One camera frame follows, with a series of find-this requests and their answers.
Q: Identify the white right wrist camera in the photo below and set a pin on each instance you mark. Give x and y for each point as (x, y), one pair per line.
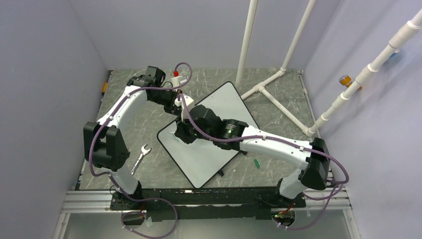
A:
(185, 103)

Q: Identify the green marker cap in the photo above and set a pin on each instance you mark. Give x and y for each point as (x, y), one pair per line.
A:
(256, 163)

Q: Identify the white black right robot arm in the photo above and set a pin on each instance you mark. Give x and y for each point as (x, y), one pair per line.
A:
(312, 164)

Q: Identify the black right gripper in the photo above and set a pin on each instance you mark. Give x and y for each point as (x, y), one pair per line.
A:
(181, 132)

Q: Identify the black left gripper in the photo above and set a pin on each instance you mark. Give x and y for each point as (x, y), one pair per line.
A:
(171, 109)

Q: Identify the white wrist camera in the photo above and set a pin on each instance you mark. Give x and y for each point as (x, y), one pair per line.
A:
(179, 79)
(185, 103)

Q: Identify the white whiteboard black frame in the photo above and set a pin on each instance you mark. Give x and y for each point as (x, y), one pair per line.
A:
(201, 160)

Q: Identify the silver open-end wrench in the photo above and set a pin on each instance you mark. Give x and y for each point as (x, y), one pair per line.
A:
(145, 150)

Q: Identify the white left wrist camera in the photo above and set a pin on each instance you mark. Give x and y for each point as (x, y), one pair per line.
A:
(179, 79)

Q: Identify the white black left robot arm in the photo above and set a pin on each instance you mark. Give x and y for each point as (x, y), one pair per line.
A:
(104, 146)

